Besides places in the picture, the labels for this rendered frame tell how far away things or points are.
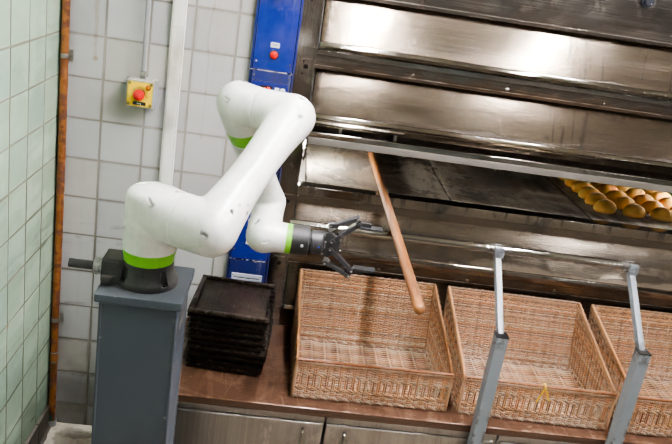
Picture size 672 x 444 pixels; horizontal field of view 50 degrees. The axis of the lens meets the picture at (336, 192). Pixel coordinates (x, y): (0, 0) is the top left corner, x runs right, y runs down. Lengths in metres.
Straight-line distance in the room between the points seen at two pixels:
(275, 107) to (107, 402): 0.85
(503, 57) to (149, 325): 1.61
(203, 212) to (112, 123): 1.20
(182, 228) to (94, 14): 1.26
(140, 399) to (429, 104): 1.49
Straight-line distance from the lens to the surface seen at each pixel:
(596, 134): 2.93
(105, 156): 2.84
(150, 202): 1.72
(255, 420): 2.59
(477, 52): 2.73
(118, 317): 1.82
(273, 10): 2.62
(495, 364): 2.48
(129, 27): 2.73
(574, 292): 3.15
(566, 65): 2.83
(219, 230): 1.64
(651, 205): 3.40
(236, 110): 1.94
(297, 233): 2.19
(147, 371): 1.88
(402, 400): 2.63
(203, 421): 2.61
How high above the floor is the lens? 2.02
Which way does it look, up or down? 18 degrees down
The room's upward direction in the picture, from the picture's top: 9 degrees clockwise
